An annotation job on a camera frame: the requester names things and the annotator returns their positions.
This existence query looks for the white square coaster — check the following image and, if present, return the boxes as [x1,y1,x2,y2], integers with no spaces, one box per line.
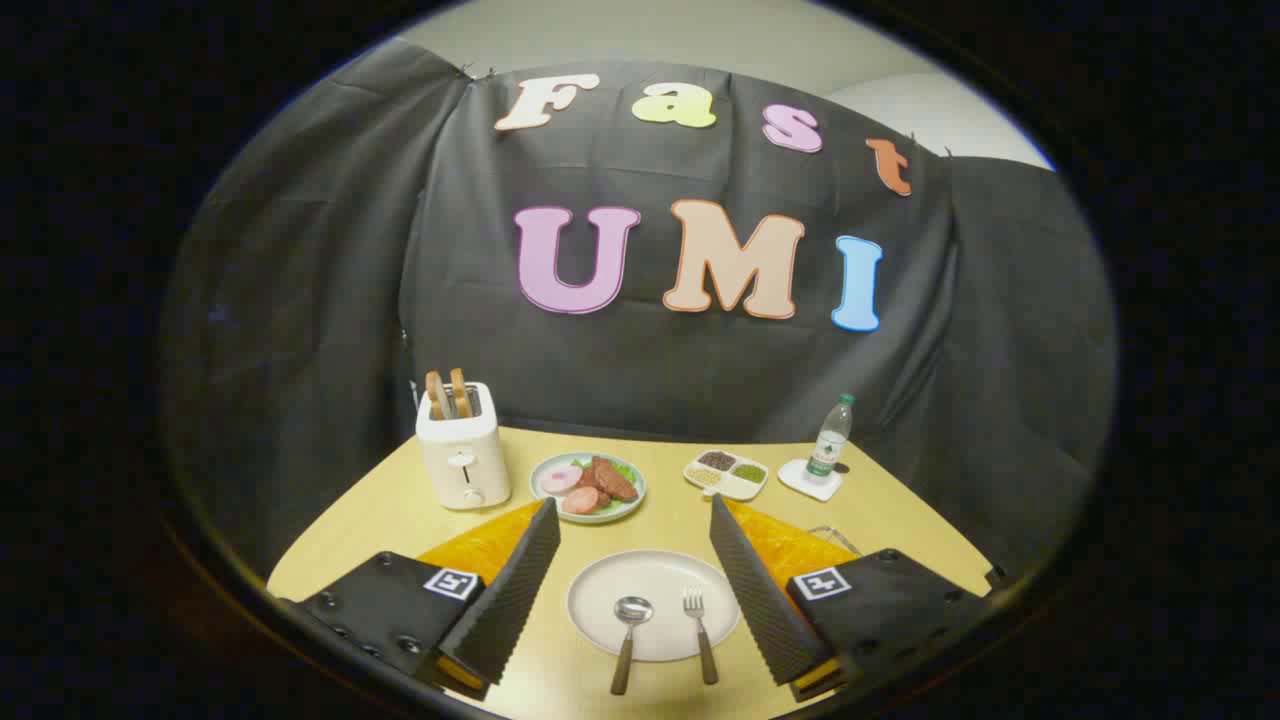
[777,458,844,502]

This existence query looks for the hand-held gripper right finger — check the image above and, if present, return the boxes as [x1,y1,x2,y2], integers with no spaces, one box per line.
[708,493,1006,703]

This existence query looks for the wooden handled metal spoon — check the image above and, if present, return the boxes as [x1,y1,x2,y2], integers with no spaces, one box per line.
[610,596,655,697]

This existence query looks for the white divided tray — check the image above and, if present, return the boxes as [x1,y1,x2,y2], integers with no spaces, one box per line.
[684,449,769,502]

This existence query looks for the clear water bottle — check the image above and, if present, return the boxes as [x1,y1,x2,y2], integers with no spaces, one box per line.
[804,393,857,485]

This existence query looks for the wooden handled metal fork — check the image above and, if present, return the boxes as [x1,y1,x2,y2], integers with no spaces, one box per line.
[682,587,720,686]

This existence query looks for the white toaster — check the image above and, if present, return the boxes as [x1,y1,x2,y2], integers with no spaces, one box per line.
[415,382,512,511]

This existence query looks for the brown meat patty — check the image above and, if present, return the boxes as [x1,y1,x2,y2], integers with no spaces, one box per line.
[592,456,639,503]

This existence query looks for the white round plate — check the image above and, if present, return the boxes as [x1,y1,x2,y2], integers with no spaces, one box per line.
[566,549,742,663]

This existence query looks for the green lettuce leaf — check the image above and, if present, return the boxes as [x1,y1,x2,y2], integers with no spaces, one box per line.
[575,456,641,516]

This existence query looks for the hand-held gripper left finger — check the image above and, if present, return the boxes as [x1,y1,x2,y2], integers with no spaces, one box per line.
[285,497,563,701]

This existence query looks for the pale green food plate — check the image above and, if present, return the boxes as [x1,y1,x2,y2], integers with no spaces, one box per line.
[529,452,647,525]

